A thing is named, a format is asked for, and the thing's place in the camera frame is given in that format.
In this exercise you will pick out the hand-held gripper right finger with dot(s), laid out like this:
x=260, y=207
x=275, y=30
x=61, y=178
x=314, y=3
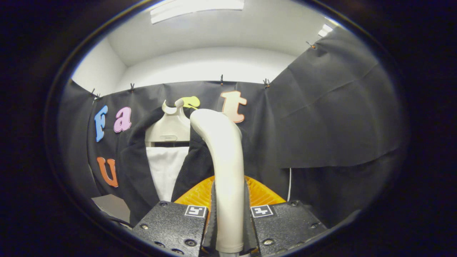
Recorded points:
x=249, y=232

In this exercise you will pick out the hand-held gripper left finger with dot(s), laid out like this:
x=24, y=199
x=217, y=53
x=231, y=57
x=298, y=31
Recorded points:
x=213, y=232

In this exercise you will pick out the white garment steamer head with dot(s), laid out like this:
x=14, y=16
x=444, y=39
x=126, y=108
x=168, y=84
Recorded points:
x=228, y=167

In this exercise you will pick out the black suit jacket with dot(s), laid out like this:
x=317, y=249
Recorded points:
x=137, y=171

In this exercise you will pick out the grey cabinet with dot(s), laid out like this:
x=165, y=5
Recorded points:
x=112, y=207

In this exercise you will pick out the white plastic hanger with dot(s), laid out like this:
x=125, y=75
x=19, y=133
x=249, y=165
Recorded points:
x=169, y=126

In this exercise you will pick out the black backdrop cloth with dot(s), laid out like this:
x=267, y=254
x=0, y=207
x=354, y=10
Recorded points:
x=339, y=125

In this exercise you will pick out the small ceiling light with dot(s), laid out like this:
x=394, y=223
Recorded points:
x=325, y=30

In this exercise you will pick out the long ceiling light panel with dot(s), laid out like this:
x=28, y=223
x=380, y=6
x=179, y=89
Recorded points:
x=196, y=9

